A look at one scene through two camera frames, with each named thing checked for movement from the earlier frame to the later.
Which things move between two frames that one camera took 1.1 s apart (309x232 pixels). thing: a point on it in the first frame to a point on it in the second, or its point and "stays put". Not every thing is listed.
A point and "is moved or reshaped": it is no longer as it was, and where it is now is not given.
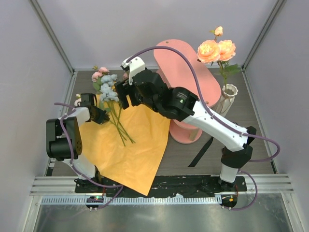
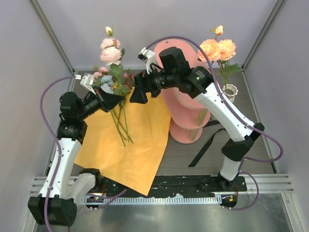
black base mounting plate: (169, 185) stays put
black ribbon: (197, 159) stays put
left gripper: (103, 117) to (110, 100)
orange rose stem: (219, 52) stays put
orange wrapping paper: (129, 148) stays put
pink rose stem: (77, 102) is moved or reshaped
